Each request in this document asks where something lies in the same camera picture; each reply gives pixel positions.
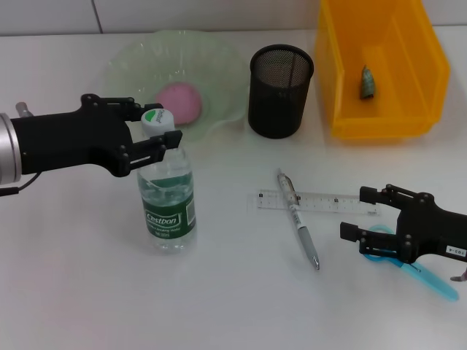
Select black mesh pen holder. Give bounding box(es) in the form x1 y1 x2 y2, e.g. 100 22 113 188
247 43 315 139

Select pink peach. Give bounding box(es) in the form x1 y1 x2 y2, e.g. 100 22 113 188
155 82 203 127

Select clear plastic ruler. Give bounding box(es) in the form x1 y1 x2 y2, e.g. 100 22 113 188
257 188 380 217

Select green plastic wrapper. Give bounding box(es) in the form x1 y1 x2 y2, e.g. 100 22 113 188
358 64 377 100

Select left gripper cable with connector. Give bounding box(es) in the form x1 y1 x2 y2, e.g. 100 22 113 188
0 101 43 198

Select yellow plastic bin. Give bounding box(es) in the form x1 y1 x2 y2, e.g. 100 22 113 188
314 0 452 141

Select clear grey ballpoint pen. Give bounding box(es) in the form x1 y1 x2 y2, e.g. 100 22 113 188
276 167 321 271

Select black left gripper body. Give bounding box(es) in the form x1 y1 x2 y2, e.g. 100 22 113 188
12 93 134 179

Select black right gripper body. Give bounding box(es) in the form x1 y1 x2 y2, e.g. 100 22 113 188
397 192 467 264

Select green glass fruit plate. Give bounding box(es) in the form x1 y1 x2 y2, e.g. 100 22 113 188
104 29 250 145

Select clear green-label water bottle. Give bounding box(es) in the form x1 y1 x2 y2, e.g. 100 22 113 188
136 108 198 256

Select blue teal scissors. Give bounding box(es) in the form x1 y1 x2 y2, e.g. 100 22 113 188
359 224 460 303

